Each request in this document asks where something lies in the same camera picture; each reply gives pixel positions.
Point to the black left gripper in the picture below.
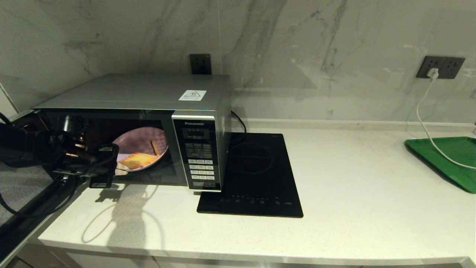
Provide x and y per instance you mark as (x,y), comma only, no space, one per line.
(81,162)

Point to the purple round plate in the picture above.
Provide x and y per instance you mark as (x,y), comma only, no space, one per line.
(137,139)

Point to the silver Panasonic microwave oven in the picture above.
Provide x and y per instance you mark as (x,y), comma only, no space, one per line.
(130,93)

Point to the silver black microwave door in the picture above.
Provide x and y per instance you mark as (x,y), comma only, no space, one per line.
(22,193)

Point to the black microwave control panel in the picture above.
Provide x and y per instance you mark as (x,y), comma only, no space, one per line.
(199,149)

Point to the grey base cabinet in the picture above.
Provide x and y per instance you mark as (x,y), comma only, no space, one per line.
(111,262)

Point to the white warning sticker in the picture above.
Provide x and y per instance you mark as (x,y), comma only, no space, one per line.
(193,96)

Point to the black induction cooktop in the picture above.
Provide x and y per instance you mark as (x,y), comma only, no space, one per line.
(260,167)

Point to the white power plug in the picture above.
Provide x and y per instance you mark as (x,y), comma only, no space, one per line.
(432,74)

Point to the green plastic tray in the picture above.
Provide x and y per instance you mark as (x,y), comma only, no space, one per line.
(461,149)

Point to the small black wall socket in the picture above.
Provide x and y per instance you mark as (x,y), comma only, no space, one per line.
(200,64)

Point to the wide black wall socket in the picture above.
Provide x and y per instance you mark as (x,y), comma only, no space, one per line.
(450,67)

